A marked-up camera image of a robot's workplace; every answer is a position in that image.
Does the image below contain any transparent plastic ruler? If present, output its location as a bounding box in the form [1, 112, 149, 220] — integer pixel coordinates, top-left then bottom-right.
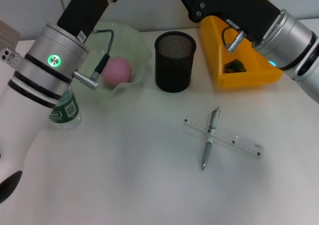
[183, 114, 265, 160]

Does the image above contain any translucent green fruit plate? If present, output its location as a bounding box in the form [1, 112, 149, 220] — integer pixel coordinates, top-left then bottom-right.
[69, 21, 153, 96]

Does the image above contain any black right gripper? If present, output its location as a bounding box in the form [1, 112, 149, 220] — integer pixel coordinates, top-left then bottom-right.
[173, 0, 280, 43]

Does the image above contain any grey white ballpoint pen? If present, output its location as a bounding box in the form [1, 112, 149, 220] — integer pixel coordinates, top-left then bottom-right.
[201, 106, 221, 171]

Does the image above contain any left arm gripper cable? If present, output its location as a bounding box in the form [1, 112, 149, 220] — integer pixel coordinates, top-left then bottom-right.
[72, 29, 115, 91]

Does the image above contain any pink toy peach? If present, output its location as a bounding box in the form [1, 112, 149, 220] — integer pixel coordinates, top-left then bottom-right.
[101, 56, 133, 87]

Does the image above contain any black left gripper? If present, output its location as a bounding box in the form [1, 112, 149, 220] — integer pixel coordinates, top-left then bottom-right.
[56, 0, 123, 44]

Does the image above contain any black mesh pen holder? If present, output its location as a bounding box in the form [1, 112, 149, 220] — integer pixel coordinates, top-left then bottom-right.
[154, 30, 197, 93]

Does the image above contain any green plastic wrapper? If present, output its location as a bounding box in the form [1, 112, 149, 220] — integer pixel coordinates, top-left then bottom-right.
[223, 58, 247, 74]

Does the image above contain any yellow plastic bin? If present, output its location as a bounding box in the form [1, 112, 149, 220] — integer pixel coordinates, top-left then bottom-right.
[200, 15, 285, 88]

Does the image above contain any clear green-label water bottle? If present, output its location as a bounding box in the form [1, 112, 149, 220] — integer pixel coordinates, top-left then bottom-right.
[48, 85, 82, 131]

